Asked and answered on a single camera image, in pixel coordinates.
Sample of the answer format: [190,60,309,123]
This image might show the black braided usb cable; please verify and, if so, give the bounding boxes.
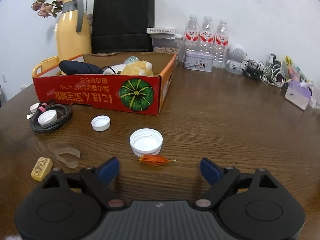
[26,100,74,133]

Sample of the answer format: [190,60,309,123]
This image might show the large white jar lid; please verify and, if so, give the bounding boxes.
[129,128,163,157]

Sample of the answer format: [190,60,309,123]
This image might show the translucent mouth guard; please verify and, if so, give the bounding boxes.
[54,147,82,169]

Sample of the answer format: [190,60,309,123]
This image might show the beige mahjong tile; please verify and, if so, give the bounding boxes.
[30,157,53,181]

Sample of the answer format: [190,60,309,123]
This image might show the medium white bottle cap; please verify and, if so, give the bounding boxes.
[91,115,111,132]

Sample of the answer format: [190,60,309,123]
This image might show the small white bottle cap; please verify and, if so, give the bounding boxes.
[29,102,40,113]

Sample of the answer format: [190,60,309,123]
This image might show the purple tissue pack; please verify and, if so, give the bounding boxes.
[285,81,314,111]

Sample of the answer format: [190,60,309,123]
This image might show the navy zip pouch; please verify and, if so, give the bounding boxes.
[59,60,103,75]

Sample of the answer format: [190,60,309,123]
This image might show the colourful snack packets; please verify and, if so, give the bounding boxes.
[285,56,310,83]

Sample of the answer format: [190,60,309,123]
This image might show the yellow ceramic mug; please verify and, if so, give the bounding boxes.
[32,56,59,77]

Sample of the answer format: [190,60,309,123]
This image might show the small white robot figure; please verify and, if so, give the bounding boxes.
[225,44,247,75]

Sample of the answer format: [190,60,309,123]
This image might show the yellow plush toy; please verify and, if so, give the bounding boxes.
[120,61,153,76]

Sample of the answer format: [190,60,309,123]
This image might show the white decorated tin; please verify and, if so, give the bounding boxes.
[184,51,214,72]

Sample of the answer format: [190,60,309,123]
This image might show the iridescent crystal ball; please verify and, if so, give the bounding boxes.
[124,56,139,64]

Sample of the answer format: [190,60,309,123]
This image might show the yellow thermos jug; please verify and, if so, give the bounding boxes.
[55,0,92,61]

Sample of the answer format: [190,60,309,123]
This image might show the clear jar of seeds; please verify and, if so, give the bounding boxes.
[151,34,183,67]

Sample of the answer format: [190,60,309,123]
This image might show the left water bottle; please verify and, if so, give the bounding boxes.
[184,14,200,51]

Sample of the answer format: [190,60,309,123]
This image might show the black paper shopping bag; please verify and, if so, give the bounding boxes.
[92,0,155,54]

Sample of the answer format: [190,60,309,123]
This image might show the white flat box on jar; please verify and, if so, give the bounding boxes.
[146,27,175,35]

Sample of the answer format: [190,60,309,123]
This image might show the white cap inside cable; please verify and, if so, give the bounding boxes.
[37,109,57,126]

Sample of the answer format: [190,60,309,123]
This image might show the tangle of chargers and cables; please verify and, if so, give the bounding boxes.
[241,53,291,88]

